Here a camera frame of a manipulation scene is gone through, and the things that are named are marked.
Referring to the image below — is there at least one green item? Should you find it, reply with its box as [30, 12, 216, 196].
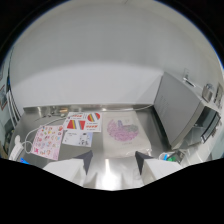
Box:
[165, 154, 177, 163]

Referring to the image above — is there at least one stainless steel appliance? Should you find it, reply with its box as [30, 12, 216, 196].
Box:
[152, 71, 223, 151]

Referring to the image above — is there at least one white cable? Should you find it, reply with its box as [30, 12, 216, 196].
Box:
[20, 113, 69, 155]

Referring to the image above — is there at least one small white sticker sheet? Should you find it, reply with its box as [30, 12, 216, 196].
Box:
[61, 129, 94, 148]

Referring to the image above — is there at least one pink sticker sheet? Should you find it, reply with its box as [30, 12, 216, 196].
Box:
[30, 124, 65, 162]

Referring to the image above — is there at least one metal container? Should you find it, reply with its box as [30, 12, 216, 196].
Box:
[201, 83, 216, 103]

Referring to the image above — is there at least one red yellow sticker sheet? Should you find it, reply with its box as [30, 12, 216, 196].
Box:
[62, 111, 103, 133]

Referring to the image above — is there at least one white power adapter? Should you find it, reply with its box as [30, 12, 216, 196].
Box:
[8, 135, 26, 162]

